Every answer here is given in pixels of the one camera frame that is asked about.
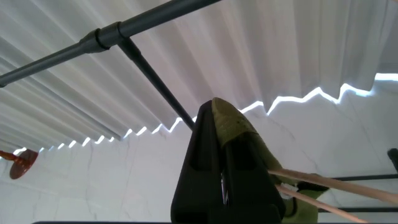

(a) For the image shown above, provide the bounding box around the white curtain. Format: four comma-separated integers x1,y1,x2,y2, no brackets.
0,0,398,154

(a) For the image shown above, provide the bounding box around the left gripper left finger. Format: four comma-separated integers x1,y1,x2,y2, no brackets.
170,100,224,224

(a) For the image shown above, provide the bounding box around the red-brown stand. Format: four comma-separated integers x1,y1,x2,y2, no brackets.
0,148,39,180

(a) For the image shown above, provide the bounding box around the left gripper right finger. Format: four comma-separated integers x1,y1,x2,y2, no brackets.
221,132,287,224

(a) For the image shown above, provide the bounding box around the pink clothes hanger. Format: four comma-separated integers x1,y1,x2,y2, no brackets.
267,167,398,224

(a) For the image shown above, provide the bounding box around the green garment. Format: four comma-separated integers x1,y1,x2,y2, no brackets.
211,96,330,224

